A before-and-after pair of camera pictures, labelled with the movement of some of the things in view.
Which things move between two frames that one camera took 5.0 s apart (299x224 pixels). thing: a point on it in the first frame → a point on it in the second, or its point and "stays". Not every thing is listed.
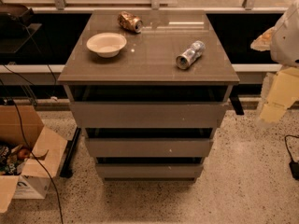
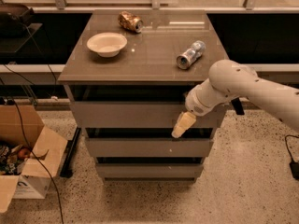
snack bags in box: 11,159 stays
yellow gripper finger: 284,92 → 200,101
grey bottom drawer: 149,171 stays
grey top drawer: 148,114 stays
